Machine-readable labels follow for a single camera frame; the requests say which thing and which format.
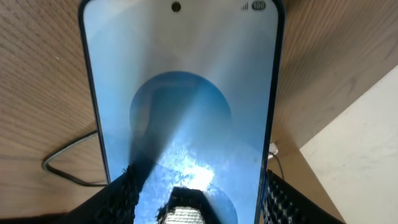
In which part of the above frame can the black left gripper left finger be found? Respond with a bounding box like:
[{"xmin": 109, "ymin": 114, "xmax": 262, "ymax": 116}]
[{"xmin": 1, "ymin": 166, "xmax": 140, "ymax": 224}]

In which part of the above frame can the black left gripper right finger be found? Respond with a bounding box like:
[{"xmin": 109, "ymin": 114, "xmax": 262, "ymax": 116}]
[{"xmin": 262, "ymin": 170, "xmax": 343, "ymax": 224}]

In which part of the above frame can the black charging cable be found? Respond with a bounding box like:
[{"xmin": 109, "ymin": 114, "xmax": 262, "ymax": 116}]
[{"xmin": 41, "ymin": 129, "xmax": 285, "ymax": 188}]

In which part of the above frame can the blue Galaxy smartphone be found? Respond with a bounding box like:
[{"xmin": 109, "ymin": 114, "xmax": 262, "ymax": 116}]
[{"xmin": 78, "ymin": 0, "xmax": 285, "ymax": 223}]

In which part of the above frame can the white power strip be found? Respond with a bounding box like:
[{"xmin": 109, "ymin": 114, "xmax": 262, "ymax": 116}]
[{"xmin": 268, "ymin": 142, "xmax": 279, "ymax": 159}]

